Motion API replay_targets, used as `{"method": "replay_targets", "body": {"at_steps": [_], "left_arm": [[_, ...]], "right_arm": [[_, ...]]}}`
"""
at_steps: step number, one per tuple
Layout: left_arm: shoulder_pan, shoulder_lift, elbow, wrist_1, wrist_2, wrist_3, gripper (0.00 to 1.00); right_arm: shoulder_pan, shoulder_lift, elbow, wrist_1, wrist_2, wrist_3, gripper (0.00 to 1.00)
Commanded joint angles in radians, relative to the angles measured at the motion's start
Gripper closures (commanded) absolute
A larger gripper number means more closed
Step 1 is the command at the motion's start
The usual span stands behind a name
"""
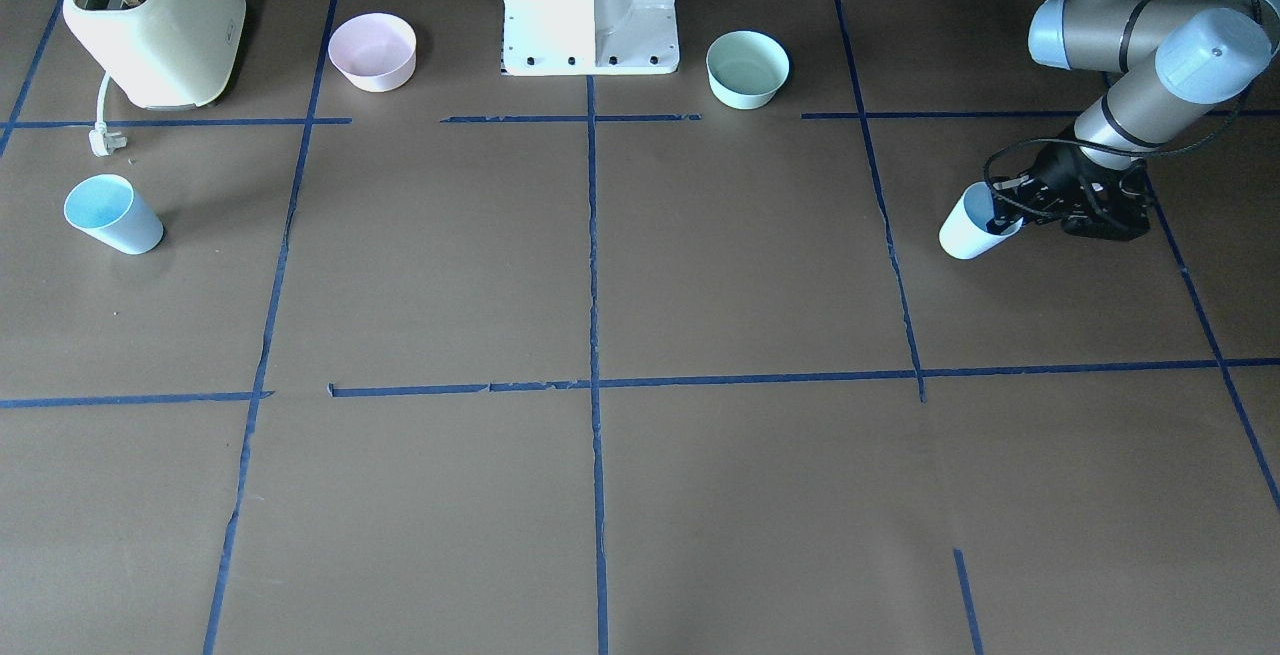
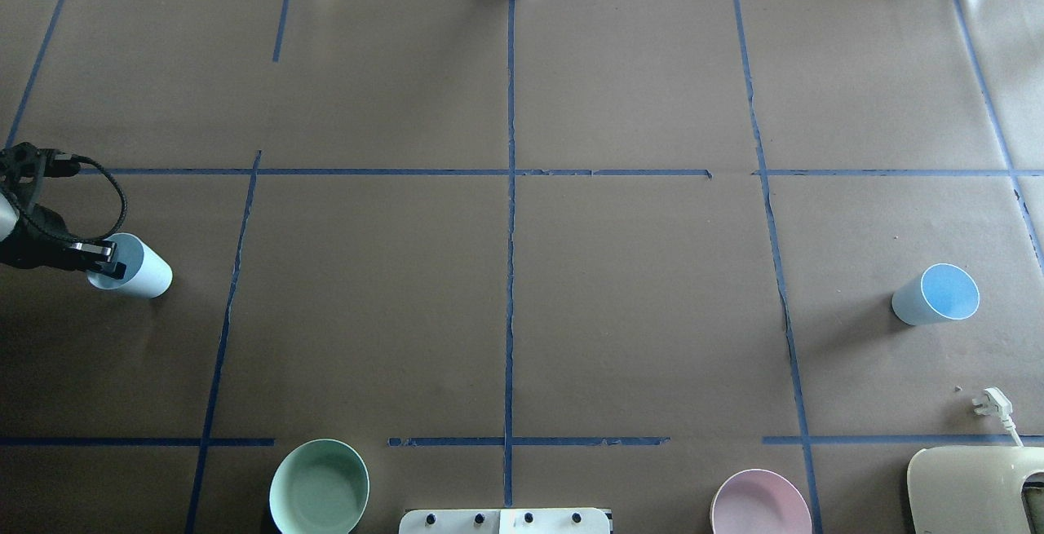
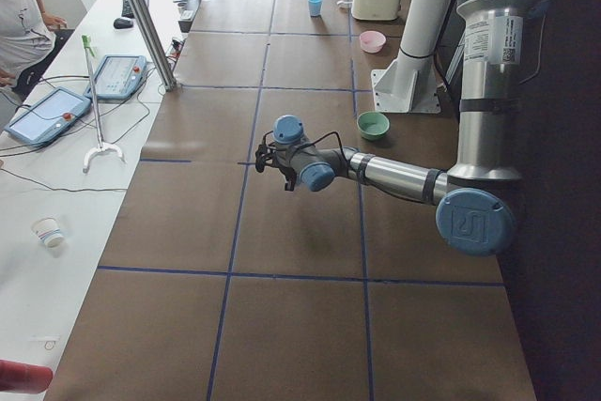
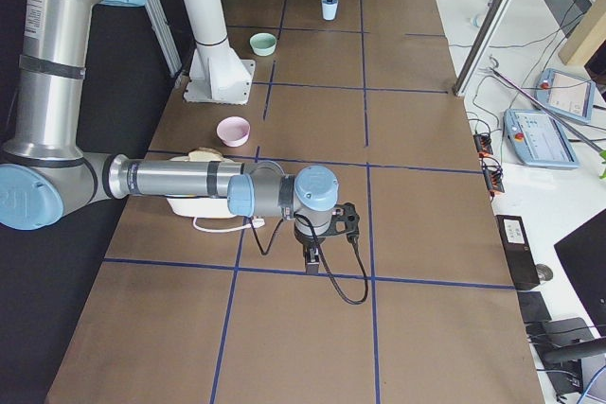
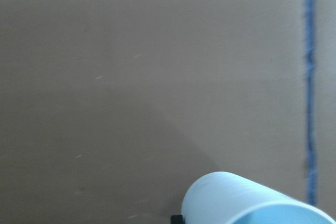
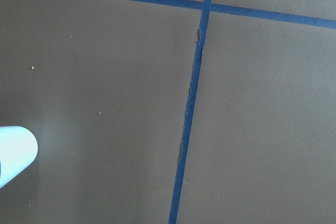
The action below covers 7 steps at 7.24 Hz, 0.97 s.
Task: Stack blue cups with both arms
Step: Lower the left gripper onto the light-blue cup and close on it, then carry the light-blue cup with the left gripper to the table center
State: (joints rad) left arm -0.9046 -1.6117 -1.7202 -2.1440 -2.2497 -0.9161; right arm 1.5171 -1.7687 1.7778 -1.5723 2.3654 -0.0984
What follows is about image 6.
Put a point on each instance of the far light blue cup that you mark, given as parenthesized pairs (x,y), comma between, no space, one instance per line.
(19,149)

